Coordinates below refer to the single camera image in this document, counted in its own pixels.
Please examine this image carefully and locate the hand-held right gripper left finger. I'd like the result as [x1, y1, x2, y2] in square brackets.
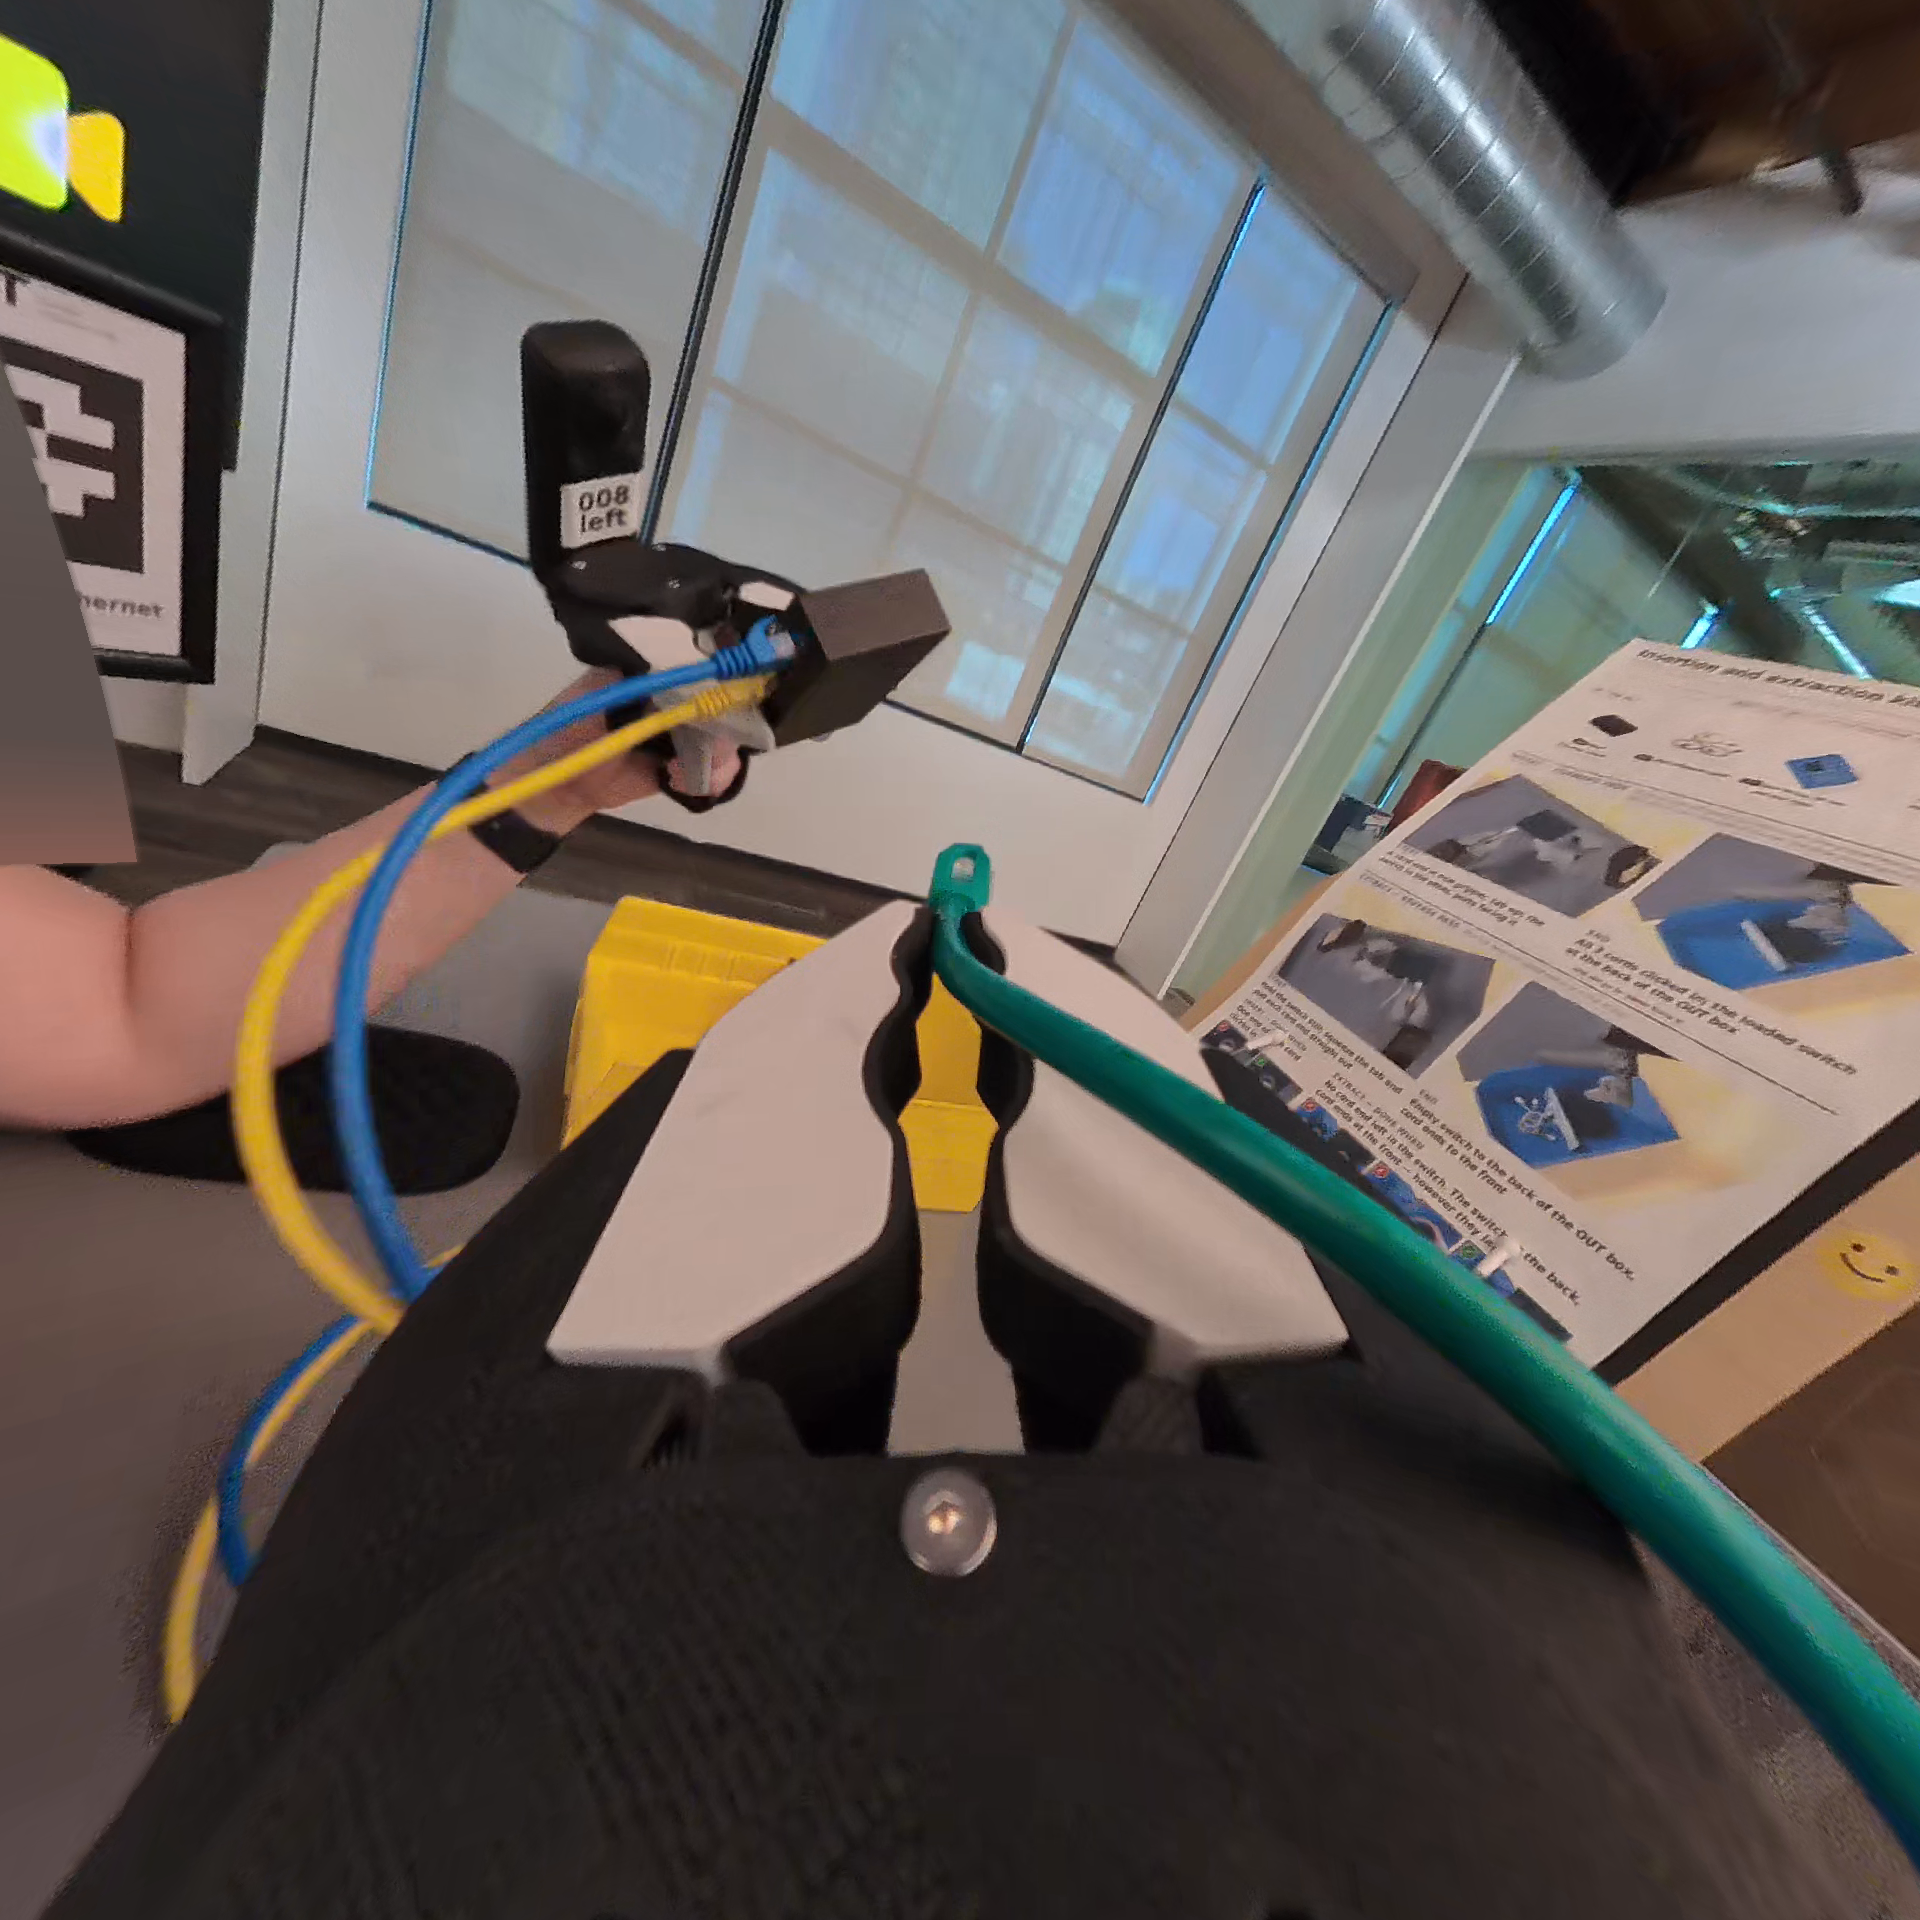
[545, 897, 933, 1378]

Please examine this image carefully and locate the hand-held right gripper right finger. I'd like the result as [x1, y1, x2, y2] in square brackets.
[972, 913, 1355, 1374]

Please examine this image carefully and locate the black network switch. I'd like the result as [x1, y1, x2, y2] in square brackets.
[777, 567, 953, 747]

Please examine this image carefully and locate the yellow plastic bin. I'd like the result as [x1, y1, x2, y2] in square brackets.
[562, 897, 991, 1214]

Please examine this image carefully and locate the green ethernet cable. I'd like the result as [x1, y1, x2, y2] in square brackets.
[927, 843, 1920, 1878]

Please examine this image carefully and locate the blue ethernet cable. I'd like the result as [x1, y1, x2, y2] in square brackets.
[214, 616, 805, 1593]

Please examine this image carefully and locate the yellow ethernet cable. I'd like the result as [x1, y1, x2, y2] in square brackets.
[163, 674, 774, 1729]

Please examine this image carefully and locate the person's left forearm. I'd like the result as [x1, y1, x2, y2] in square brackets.
[0, 779, 529, 1129]

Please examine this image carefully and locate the person's left hand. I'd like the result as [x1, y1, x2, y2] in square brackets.
[508, 667, 707, 838]

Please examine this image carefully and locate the large gridded window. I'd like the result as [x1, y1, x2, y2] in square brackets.
[369, 0, 1397, 799]

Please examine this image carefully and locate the black framed marker board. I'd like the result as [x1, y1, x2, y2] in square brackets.
[0, 267, 227, 687]

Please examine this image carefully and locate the printed instruction poster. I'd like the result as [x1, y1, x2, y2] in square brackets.
[1182, 638, 1920, 1370]

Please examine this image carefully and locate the wooden poster stand board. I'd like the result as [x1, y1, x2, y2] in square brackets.
[1611, 1154, 1920, 1465]

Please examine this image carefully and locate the silver round duct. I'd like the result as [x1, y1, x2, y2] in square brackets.
[1329, 0, 1666, 380]

